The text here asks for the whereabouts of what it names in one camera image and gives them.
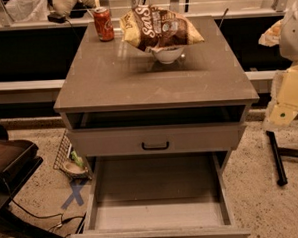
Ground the brown yellow chip bag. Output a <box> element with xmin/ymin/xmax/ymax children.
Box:
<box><xmin>120</xmin><ymin>5</ymin><xmax>204</xmax><ymax>52</ymax></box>

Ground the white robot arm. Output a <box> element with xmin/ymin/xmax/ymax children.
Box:
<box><xmin>258</xmin><ymin>0</ymin><xmax>298</xmax><ymax>131</ymax></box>

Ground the white bowl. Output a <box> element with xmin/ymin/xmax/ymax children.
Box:
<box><xmin>151</xmin><ymin>47</ymin><xmax>184</xmax><ymax>64</ymax></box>

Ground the small bowl on floor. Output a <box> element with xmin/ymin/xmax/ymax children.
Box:
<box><xmin>62</xmin><ymin>161</ymin><xmax>88</xmax><ymax>179</ymax></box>

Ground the white plastic bag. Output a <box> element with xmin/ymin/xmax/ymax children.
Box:
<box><xmin>0</xmin><ymin>0</ymin><xmax>49</xmax><ymax>23</ymax></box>

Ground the grey drawer cabinet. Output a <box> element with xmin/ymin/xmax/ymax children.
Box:
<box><xmin>49</xmin><ymin>12</ymin><xmax>267</xmax><ymax>238</ymax></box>

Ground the closed middle drawer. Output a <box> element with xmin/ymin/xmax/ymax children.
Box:
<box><xmin>68</xmin><ymin>124</ymin><xmax>246</xmax><ymax>157</ymax></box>

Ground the green toy on floor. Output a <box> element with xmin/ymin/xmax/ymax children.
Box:
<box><xmin>71</xmin><ymin>151</ymin><xmax>84</xmax><ymax>168</ymax></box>

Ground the open bottom drawer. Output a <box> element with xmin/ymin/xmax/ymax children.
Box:
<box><xmin>71</xmin><ymin>153</ymin><xmax>250</xmax><ymax>238</ymax></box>

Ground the blue tape cross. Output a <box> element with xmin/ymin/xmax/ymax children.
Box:
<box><xmin>61</xmin><ymin>178</ymin><xmax>88</xmax><ymax>210</ymax></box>

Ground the orange soda can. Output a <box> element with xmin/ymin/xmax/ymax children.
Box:
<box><xmin>93</xmin><ymin>6</ymin><xmax>115</xmax><ymax>41</ymax></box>

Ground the black stand leg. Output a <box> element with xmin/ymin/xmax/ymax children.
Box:
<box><xmin>266</xmin><ymin>131</ymin><xmax>298</xmax><ymax>186</ymax></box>

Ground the black power adapter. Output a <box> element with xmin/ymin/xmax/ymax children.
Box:
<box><xmin>48</xmin><ymin>13</ymin><xmax>66</xmax><ymax>24</ymax></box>

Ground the person in background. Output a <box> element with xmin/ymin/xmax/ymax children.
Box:
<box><xmin>52</xmin><ymin>0</ymin><xmax>96</xmax><ymax>16</ymax></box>

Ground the black drawer handle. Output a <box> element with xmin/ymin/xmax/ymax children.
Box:
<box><xmin>141</xmin><ymin>141</ymin><xmax>169</xmax><ymax>151</ymax></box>

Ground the wire rack on floor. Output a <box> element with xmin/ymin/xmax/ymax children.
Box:
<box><xmin>53</xmin><ymin>132</ymin><xmax>71</xmax><ymax>170</ymax></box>

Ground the black floor cable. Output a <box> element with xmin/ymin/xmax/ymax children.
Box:
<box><xmin>5</xmin><ymin>180</ymin><xmax>88</xmax><ymax>238</ymax></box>

